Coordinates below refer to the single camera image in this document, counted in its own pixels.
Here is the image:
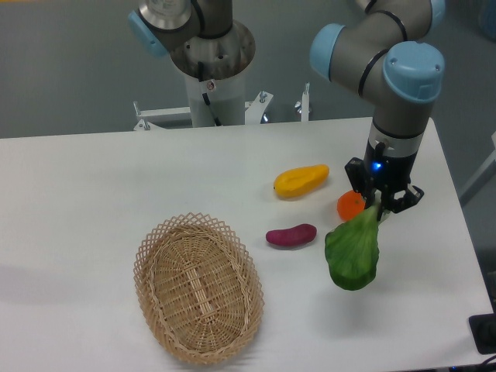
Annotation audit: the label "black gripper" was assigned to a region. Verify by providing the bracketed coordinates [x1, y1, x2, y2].
[345, 120, 424, 222]

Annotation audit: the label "green leafy vegetable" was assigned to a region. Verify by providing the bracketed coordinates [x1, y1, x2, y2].
[325, 205, 380, 291]

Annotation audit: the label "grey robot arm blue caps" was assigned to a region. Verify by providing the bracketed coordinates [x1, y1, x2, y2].
[128, 1, 446, 216]

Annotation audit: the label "orange toy fruit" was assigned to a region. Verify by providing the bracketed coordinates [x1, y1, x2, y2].
[336, 190, 365, 222]

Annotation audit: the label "yellow toy papaya half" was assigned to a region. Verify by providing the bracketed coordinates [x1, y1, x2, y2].
[273, 164, 329, 199]

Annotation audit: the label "purple toy sweet potato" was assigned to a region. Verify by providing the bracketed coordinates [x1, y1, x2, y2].
[265, 223, 317, 248]

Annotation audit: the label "black device at table edge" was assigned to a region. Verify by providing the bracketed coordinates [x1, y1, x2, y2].
[468, 313, 495, 355]

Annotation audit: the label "woven wicker basket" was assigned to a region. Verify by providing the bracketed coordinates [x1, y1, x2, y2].
[133, 212, 264, 365]

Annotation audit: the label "white metal frame leg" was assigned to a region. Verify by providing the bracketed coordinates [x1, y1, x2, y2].
[458, 132, 496, 207]

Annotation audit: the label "black cable on pedestal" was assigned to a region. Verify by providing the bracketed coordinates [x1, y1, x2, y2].
[197, 60, 223, 127]

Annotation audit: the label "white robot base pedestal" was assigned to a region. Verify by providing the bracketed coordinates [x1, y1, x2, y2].
[133, 19, 312, 131]

